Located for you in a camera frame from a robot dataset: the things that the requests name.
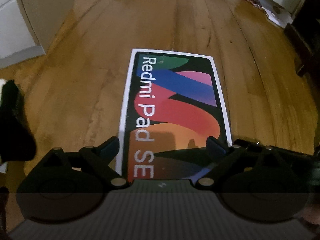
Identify white drawer cabinet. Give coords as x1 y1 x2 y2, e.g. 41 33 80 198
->
0 0 74 68

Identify Redmi Pad SE box lid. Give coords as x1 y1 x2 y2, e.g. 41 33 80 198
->
116 49 232 181

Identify dark wooden furniture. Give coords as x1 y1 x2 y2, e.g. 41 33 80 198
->
284 0 320 78

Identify red patterned wrapper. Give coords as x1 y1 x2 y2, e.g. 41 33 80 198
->
244 0 264 10

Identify white papers on floor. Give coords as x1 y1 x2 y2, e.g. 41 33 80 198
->
259 0 293 29

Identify black sock foot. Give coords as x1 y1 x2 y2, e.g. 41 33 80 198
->
1 80 37 164

